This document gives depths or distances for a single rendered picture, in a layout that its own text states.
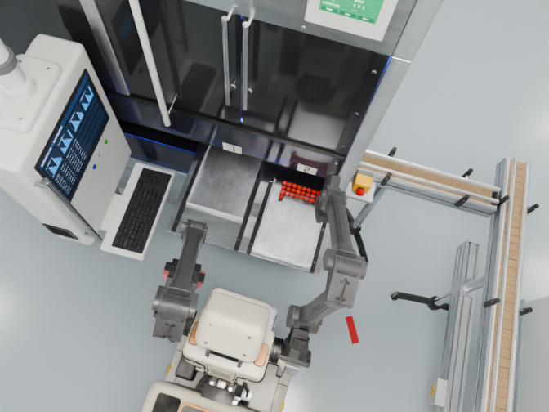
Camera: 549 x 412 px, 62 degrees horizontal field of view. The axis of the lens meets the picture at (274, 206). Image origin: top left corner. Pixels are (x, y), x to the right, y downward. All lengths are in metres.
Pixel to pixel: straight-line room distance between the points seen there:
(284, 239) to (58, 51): 1.12
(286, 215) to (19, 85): 1.14
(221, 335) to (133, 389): 1.46
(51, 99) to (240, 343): 0.96
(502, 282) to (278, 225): 0.97
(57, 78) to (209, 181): 0.81
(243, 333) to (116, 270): 1.67
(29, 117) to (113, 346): 1.67
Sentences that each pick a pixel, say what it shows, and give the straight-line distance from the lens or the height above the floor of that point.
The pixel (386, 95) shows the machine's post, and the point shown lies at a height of 1.64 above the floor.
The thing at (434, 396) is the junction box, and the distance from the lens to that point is 2.44.
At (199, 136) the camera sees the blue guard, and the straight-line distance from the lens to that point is 2.05.
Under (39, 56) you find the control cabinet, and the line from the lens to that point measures 1.75.
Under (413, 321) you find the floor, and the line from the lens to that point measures 3.02.
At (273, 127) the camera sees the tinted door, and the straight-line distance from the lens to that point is 1.82.
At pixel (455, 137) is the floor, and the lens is 3.61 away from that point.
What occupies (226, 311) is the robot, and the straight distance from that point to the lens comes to 1.45.
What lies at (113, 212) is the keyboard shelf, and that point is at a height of 0.80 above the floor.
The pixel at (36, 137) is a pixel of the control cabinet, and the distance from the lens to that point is 1.59.
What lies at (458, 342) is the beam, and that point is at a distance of 2.49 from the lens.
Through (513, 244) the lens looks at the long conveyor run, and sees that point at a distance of 2.30.
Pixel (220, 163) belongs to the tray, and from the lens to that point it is 2.16.
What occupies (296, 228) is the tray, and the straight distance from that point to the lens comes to 2.05.
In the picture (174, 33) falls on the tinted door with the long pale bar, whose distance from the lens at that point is 1.58.
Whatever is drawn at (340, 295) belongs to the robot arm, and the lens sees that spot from 1.25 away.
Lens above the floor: 2.80
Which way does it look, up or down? 68 degrees down
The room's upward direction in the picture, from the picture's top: 10 degrees clockwise
